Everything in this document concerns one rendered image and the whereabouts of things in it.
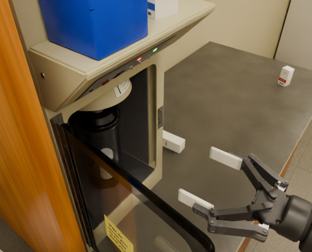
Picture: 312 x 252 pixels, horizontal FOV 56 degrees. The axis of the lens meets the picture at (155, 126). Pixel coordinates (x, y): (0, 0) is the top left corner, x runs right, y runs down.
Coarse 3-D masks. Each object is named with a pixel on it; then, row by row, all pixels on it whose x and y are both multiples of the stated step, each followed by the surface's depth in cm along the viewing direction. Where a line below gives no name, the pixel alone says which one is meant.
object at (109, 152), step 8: (80, 120) 70; (112, 120) 70; (96, 128) 67; (112, 128) 71; (88, 136) 71; (96, 136) 70; (104, 136) 71; (112, 136) 72; (96, 144) 72; (104, 144) 72; (112, 144) 74; (120, 144) 79; (104, 152) 74; (112, 152) 75; (120, 152) 79; (120, 160) 80
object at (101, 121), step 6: (108, 108) 71; (114, 108) 72; (84, 114) 69; (90, 114) 69; (96, 114) 69; (102, 114) 69; (108, 114) 69; (114, 114) 70; (84, 120) 69; (90, 120) 68; (96, 120) 68; (102, 120) 68; (108, 120) 69
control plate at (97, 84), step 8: (168, 40) 50; (152, 48) 46; (144, 56) 49; (128, 64) 45; (136, 64) 53; (112, 72) 42; (96, 80) 39; (104, 80) 44; (88, 88) 41; (96, 88) 48; (80, 96) 44
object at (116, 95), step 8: (128, 80) 66; (112, 88) 61; (120, 88) 62; (128, 88) 65; (104, 96) 60; (112, 96) 61; (120, 96) 62; (88, 104) 60; (96, 104) 60; (104, 104) 60; (112, 104) 61
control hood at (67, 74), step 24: (192, 0) 54; (168, 24) 45; (192, 24) 52; (48, 48) 38; (144, 48) 41; (48, 72) 38; (72, 72) 35; (96, 72) 35; (48, 96) 42; (72, 96) 39
